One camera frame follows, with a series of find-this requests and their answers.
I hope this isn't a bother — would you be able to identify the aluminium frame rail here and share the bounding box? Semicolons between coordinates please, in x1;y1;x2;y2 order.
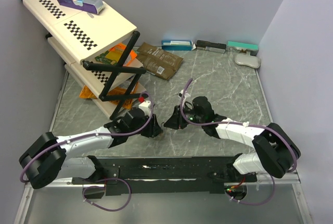
24;171;301;188

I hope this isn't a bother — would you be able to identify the grey silver pouch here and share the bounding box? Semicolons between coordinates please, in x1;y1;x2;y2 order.
234;54;261;69

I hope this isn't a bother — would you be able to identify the cream folding shelf rack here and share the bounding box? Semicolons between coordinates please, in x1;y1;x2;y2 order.
21;0;145;119

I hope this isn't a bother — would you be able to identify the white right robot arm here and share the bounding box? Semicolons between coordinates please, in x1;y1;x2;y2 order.
164;96;301;181

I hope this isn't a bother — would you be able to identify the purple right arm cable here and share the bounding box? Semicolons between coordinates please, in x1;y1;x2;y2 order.
181;78;299;174

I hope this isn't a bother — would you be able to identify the brown coffee bag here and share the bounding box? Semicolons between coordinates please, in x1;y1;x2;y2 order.
137;42;183;80

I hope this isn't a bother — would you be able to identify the orange packet lower shelf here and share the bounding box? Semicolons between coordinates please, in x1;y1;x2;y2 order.
79;85;133;109

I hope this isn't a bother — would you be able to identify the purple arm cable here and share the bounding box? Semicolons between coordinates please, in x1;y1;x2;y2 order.
181;78;299;174
20;91;155;183

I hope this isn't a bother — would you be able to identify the blue white box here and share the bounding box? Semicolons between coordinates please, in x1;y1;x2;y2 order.
161;40;196;51

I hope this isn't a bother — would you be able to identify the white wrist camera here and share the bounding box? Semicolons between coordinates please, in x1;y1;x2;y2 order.
178;90;191;101
138;96;151;116

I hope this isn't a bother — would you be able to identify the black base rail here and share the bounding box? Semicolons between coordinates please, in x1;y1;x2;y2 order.
72;156;257;196

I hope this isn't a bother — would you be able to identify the black long box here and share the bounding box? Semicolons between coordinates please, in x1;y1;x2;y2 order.
196;40;227;54

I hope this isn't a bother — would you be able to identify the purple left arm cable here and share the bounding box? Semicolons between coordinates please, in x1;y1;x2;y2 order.
20;91;155;183

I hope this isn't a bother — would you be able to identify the teal white box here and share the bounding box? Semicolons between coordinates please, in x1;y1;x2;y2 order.
226;41;259;56

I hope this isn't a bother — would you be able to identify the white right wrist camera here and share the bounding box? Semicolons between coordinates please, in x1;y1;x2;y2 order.
178;90;191;101

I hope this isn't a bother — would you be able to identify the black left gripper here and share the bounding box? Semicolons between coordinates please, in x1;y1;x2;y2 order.
128;113;162;138

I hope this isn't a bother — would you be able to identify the purple silver carton box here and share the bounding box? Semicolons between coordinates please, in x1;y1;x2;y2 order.
57;0;105;15

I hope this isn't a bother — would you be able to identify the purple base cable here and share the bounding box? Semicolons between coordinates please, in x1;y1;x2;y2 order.
82;177;132;211
225;171;276;206

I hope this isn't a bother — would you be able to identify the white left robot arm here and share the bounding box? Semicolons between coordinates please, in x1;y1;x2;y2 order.
19;108;162;189

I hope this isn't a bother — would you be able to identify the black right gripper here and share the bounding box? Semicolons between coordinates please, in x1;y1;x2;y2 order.
163;104;204;130

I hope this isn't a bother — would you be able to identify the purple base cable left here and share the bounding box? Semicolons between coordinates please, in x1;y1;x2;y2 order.
82;177;132;211

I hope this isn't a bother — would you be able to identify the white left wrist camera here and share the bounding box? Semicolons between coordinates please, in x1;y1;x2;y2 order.
138;96;151;116

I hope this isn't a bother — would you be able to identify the green yellow box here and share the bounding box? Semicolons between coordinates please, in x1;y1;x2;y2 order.
95;51;117;65

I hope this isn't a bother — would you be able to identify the orange snack packet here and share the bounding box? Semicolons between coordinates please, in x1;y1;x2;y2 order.
108;42;138;66

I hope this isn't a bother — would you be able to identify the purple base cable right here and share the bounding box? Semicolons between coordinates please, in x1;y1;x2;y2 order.
225;171;276;206

